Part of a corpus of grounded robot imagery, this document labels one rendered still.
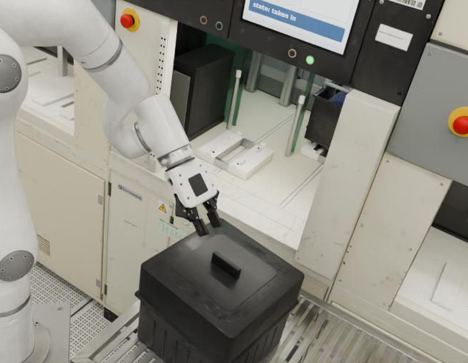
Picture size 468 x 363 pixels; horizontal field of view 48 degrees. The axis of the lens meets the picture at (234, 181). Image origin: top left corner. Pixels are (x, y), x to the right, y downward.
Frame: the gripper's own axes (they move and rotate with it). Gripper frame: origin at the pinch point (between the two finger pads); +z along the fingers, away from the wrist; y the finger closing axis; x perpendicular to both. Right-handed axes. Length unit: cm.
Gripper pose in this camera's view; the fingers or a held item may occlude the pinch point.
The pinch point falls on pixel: (207, 223)
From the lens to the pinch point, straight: 121.6
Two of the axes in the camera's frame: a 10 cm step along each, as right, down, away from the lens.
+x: -6.5, 2.4, 7.2
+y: 6.3, -3.5, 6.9
